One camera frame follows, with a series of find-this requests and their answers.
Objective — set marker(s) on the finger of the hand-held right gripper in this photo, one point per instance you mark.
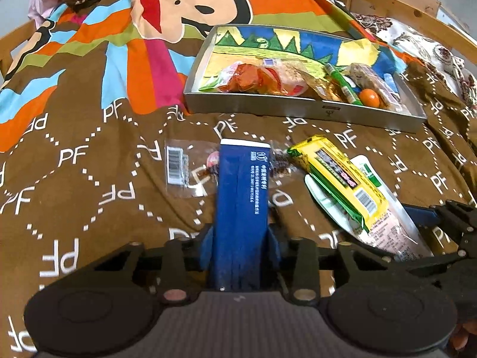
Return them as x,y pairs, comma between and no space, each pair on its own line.
443,216
436,263

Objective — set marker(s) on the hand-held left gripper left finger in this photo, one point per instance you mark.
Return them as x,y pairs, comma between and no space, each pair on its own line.
207,250

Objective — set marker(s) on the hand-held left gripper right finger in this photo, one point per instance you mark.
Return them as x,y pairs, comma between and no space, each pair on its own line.
274,248

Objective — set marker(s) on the blue carton box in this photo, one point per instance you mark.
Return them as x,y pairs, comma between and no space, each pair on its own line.
240,209

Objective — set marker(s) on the white green snack packet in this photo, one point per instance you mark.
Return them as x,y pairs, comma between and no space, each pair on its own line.
387,227

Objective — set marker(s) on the clear barcode snack packet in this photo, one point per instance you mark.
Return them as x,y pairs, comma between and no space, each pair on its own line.
186,164

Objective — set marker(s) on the yellow snack packet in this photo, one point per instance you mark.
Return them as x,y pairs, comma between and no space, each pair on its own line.
339,177

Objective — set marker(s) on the metal tray with colourful lining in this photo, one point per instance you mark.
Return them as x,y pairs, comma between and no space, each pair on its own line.
261,102

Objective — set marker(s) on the small orange fruit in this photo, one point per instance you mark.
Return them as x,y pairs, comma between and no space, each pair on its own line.
369,98

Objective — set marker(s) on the cartoon monkey printed blanket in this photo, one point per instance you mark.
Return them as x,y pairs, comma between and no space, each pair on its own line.
93,138

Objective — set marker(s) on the green stick snack packet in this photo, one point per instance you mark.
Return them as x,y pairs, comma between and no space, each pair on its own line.
343,84

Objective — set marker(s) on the golden wrapped snack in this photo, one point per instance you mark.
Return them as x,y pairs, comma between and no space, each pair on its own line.
324,87

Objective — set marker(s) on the red orange snack packet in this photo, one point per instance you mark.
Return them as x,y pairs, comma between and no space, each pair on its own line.
248,80

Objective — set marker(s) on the floral white brown quilt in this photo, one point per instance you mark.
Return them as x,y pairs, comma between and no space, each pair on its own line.
417,41

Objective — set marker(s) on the wooden bed frame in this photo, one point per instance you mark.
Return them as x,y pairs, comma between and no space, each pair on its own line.
391,5

